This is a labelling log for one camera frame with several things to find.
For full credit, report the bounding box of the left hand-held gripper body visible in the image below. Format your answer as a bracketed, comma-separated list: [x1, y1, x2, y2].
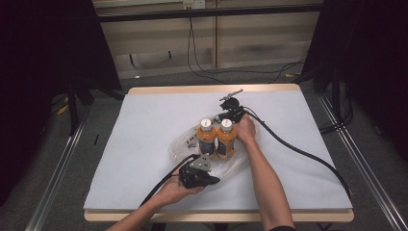
[178, 153, 213, 190]

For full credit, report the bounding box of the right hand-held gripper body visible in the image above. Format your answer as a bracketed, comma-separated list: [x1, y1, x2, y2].
[218, 89, 248, 124]

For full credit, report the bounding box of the clear plastic bag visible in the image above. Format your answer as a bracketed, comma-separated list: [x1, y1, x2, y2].
[168, 114, 259, 186]

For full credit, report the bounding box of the person's left hand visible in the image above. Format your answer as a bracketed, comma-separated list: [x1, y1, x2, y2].
[157, 174, 206, 207]

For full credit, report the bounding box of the person's right hand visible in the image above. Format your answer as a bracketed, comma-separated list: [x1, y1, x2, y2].
[235, 114, 258, 145]

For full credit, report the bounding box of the orange juice bottle white cap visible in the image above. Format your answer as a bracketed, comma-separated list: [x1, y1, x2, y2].
[215, 118, 239, 161]
[195, 118, 218, 158]

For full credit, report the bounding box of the wooden table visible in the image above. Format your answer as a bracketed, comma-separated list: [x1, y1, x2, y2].
[84, 84, 355, 223]

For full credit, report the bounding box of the white table mat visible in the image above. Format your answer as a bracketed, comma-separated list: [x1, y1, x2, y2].
[83, 90, 354, 212]

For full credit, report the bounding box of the black horizontal bar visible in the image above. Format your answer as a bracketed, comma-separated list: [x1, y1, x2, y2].
[95, 3, 324, 23]

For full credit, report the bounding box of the black stand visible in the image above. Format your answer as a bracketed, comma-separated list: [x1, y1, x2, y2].
[65, 76, 124, 137]
[293, 68, 343, 124]

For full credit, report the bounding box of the black curtain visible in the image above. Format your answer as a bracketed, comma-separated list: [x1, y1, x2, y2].
[0, 0, 122, 206]
[301, 0, 408, 162]

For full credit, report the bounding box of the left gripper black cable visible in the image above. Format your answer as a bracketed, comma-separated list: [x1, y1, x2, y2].
[140, 153, 200, 207]

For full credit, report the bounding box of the thin black wall cable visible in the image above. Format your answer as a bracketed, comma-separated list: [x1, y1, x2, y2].
[186, 17, 227, 85]
[191, 17, 306, 76]

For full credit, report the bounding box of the bundle of black floor cables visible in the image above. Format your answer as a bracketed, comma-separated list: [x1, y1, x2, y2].
[319, 80, 354, 135]

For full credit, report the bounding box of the white wall outlet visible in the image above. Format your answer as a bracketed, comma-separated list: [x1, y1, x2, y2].
[182, 0, 206, 10]

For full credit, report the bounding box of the aluminium floor rail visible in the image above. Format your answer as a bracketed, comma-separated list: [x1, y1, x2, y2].
[316, 92, 408, 231]
[24, 110, 92, 231]

